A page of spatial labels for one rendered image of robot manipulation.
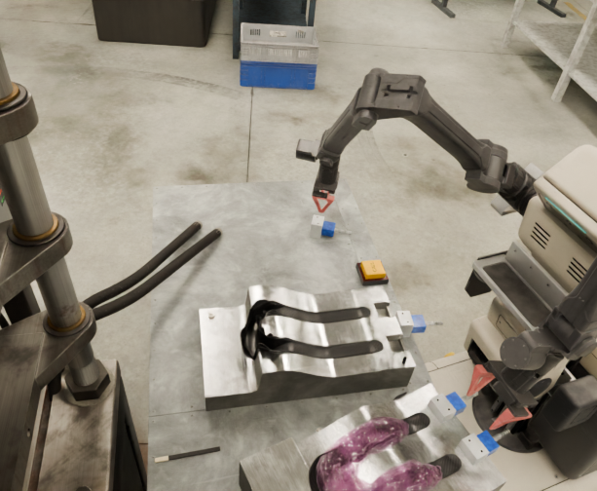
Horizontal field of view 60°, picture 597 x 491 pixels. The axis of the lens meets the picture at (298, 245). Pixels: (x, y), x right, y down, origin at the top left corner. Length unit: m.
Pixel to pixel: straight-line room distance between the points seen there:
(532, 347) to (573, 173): 0.41
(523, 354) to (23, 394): 0.90
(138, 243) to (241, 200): 1.15
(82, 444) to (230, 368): 0.36
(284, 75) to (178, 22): 1.14
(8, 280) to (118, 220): 2.11
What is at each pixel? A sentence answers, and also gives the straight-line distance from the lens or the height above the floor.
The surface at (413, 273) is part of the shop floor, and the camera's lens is 2.83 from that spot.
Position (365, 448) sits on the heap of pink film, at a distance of 1.16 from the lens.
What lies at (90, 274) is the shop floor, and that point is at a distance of 2.77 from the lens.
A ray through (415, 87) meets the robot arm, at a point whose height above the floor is 1.49.
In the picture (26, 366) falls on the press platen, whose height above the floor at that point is 1.04.
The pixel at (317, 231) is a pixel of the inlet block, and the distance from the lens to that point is 1.68.
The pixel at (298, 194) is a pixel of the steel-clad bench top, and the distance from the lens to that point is 1.87.
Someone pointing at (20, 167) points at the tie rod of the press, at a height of 1.43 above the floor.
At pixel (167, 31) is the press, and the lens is 5.00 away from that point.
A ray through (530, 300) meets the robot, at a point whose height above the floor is 1.04.
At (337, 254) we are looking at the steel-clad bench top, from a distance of 1.65.
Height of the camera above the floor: 1.93
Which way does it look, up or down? 43 degrees down
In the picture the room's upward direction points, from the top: 7 degrees clockwise
